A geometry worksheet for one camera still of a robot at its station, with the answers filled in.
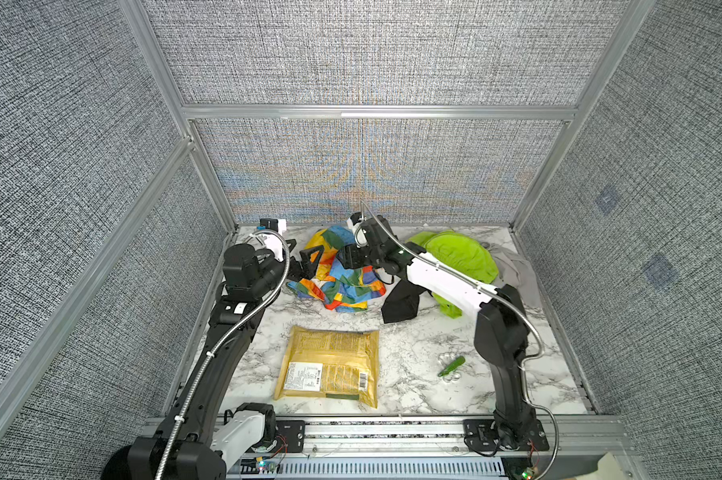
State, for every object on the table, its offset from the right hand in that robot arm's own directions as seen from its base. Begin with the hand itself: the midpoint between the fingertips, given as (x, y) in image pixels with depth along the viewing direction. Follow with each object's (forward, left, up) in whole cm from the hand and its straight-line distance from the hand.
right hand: (344, 253), depth 89 cm
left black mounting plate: (-44, +13, -18) cm, 49 cm away
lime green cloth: (+4, -36, -6) cm, 37 cm away
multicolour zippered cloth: (-6, +2, -10) cm, 11 cm away
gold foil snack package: (-28, +3, -12) cm, 31 cm away
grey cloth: (+2, -56, -12) cm, 58 cm away
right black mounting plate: (-44, -34, -18) cm, 58 cm away
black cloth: (-6, -19, -17) cm, 26 cm away
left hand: (-9, +9, +14) cm, 19 cm away
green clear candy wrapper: (-28, -30, -17) cm, 44 cm away
